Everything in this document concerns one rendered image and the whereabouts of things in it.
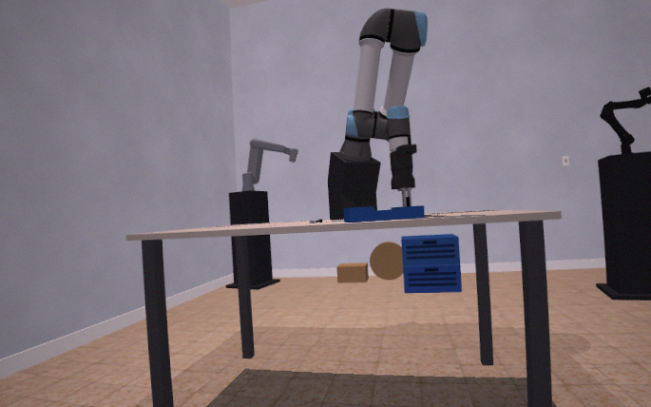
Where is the blue rack of bins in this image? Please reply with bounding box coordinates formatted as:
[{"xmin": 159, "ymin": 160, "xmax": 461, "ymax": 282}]
[{"xmin": 344, "ymin": 205, "xmax": 425, "ymax": 223}]

